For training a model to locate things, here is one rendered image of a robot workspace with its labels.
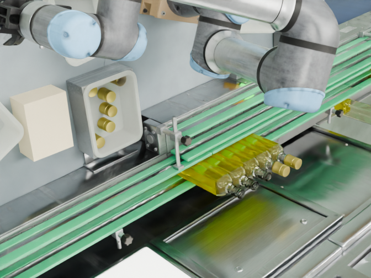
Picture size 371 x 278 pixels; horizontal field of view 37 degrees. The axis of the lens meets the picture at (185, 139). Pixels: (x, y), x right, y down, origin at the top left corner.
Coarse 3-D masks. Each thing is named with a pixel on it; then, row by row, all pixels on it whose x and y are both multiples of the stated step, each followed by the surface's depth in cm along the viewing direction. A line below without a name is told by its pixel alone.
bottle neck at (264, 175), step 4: (256, 168) 166; (260, 168) 166; (256, 172) 166; (260, 172) 165; (264, 172) 164; (268, 172) 164; (256, 176) 166; (260, 176) 165; (264, 176) 164; (268, 176) 166; (264, 180) 165; (268, 180) 165
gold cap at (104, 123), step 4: (100, 120) 162; (104, 120) 161; (108, 120) 161; (100, 124) 161; (104, 124) 160; (108, 124) 160; (112, 124) 161; (100, 128) 162; (104, 128) 160; (108, 128) 160; (112, 128) 161
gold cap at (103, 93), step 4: (100, 88) 159; (104, 88) 159; (100, 92) 158; (104, 92) 157; (108, 92) 156; (112, 92) 157; (100, 96) 158; (104, 96) 157; (108, 96) 156; (112, 96) 157; (104, 100) 158; (108, 100) 157; (112, 100) 158
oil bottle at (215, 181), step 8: (192, 168) 167; (200, 168) 166; (208, 168) 166; (216, 168) 166; (184, 176) 171; (192, 176) 168; (200, 176) 164; (208, 176) 162; (216, 176) 162; (224, 176) 162; (200, 184) 166; (208, 184) 163; (216, 184) 160; (224, 184) 160; (216, 192) 162; (224, 192) 161
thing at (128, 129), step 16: (112, 80) 152; (128, 80) 159; (96, 96) 159; (128, 96) 162; (96, 112) 161; (128, 112) 165; (96, 128) 163; (128, 128) 168; (96, 144) 155; (112, 144) 162; (128, 144) 163
